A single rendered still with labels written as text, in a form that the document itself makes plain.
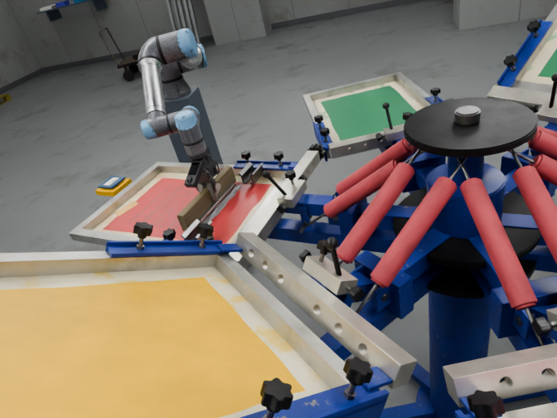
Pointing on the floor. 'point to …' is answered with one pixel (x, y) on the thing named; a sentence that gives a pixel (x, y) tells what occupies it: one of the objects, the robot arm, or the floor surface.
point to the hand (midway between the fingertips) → (210, 199)
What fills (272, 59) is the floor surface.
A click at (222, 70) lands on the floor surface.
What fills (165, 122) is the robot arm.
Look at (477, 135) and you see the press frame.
